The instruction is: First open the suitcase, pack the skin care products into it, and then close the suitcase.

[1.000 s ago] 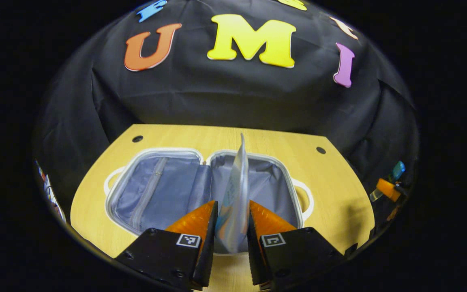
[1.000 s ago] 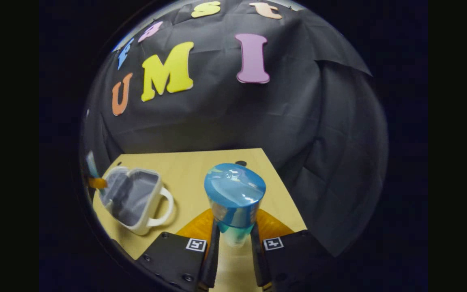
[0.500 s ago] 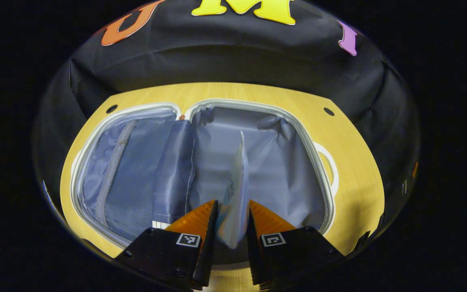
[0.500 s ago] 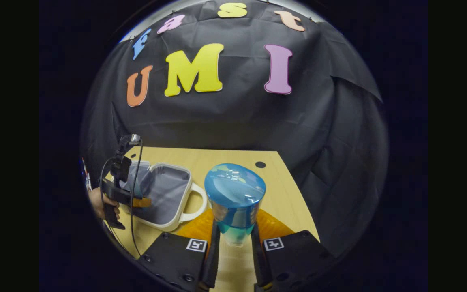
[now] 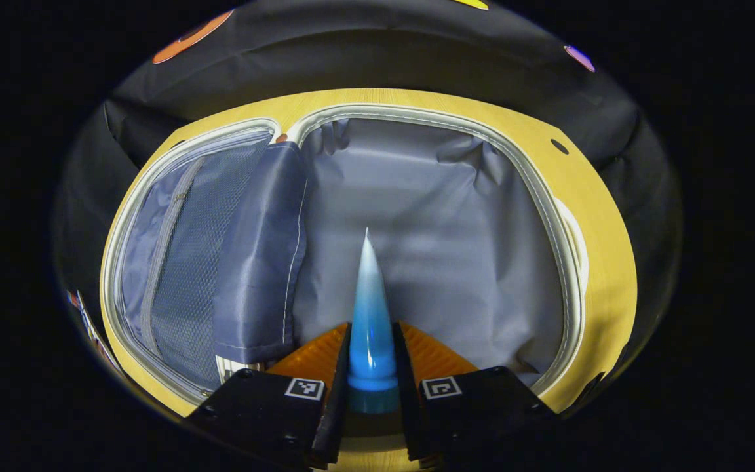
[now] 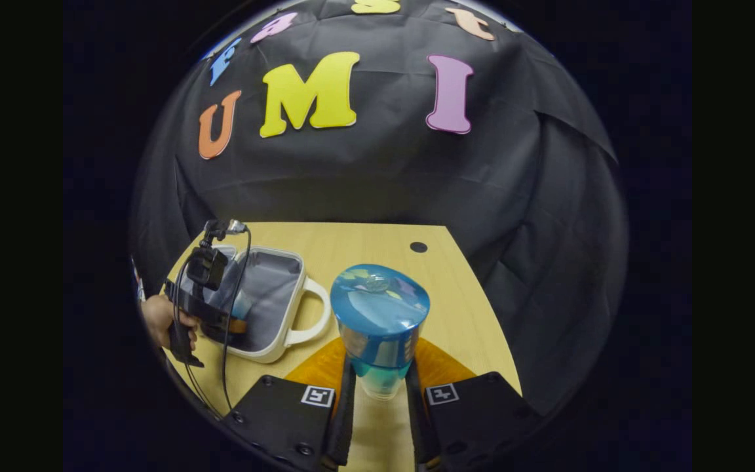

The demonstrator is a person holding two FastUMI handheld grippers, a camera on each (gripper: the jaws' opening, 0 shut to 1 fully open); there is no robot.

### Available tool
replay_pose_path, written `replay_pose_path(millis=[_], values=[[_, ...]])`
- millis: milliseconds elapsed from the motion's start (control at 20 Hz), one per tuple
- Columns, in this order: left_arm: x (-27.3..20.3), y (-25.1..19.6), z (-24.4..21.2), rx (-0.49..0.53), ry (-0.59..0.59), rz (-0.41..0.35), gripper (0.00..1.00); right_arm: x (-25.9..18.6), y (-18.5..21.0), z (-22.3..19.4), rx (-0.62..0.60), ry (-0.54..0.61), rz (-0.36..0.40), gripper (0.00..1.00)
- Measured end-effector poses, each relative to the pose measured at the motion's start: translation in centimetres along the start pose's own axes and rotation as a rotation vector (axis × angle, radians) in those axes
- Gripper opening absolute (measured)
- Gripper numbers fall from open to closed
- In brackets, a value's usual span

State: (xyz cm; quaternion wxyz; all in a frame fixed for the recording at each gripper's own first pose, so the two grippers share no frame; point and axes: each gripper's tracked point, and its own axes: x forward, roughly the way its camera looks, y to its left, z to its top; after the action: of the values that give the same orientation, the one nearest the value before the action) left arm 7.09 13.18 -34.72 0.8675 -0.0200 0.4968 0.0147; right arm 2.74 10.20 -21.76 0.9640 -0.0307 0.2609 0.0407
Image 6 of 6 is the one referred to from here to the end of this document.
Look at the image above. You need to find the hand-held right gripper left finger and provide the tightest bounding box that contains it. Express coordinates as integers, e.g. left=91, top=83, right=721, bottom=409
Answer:
left=223, top=338, right=357, bottom=472

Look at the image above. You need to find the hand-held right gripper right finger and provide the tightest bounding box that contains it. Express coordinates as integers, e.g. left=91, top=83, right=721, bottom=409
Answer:
left=406, top=338, right=542, bottom=472

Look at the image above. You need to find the teal skin care bottle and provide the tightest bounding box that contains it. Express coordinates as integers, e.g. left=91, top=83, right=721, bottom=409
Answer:
left=330, top=264, right=431, bottom=401

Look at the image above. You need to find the black backdrop cloth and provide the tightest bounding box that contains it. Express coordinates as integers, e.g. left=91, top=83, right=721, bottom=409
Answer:
left=130, top=0, right=619, bottom=417

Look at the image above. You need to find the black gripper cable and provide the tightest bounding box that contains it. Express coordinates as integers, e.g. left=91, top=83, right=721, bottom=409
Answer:
left=173, top=226, right=252, bottom=415

